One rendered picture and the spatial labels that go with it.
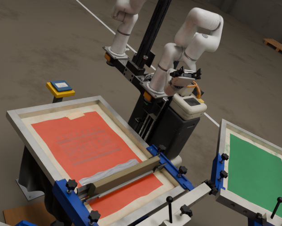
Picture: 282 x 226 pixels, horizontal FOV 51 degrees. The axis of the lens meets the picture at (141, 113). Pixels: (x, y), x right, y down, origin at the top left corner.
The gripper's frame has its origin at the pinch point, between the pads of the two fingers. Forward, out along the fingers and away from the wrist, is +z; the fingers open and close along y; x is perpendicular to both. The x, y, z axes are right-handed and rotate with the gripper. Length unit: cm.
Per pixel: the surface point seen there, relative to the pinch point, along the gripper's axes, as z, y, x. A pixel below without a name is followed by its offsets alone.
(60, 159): -24, -57, 41
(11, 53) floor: -250, -116, -116
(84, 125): -42, -45, 21
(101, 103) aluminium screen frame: -52, -34, 4
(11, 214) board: -117, -84, 69
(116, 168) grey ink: -25, -31, 45
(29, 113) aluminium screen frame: -36, -74, 17
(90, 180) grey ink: -19, -44, 51
